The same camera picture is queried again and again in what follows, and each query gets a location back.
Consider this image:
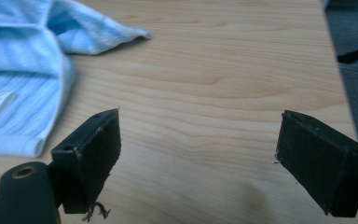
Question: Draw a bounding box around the black cable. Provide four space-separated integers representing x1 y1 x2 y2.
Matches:
336 41 358 64

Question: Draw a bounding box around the light blue striped cloth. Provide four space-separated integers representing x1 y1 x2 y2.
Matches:
0 0 154 159

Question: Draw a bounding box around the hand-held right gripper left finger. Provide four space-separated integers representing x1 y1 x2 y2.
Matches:
49 107 123 215

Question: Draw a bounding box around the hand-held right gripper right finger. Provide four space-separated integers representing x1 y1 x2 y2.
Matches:
274 109 358 218

